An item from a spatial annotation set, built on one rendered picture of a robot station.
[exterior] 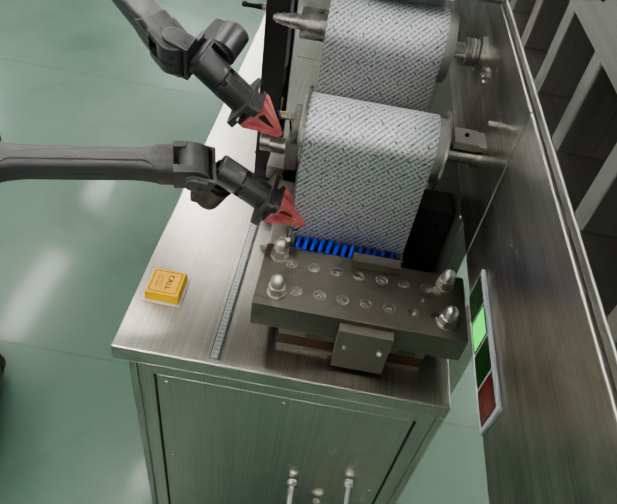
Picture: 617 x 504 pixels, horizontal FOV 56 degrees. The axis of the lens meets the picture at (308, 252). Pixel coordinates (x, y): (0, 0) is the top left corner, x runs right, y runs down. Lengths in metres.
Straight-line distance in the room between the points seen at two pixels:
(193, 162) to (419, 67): 0.49
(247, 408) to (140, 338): 0.27
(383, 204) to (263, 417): 0.51
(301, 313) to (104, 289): 1.51
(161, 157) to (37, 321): 1.45
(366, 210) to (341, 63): 0.31
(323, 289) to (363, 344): 0.13
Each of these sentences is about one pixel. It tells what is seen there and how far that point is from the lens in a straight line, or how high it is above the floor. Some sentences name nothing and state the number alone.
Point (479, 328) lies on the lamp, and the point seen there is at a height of 1.19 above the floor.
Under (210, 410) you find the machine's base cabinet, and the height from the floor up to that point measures 0.72.
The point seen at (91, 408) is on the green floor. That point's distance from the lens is 2.16.
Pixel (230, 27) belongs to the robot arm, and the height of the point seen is 1.38.
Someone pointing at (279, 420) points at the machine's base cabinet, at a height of 0.73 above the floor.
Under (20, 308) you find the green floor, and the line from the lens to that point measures 2.48.
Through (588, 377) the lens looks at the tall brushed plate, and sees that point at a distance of 0.61.
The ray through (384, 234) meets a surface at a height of 1.07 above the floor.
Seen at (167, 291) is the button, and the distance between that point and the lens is 1.21.
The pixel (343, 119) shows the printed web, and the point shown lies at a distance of 1.04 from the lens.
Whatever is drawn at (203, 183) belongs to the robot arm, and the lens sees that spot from 1.06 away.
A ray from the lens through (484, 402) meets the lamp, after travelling 0.84.
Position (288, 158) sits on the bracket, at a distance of 1.16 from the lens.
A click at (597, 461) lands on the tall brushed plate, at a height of 1.40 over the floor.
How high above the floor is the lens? 1.84
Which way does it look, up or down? 45 degrees down
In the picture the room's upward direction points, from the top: 10 degrees clockwise
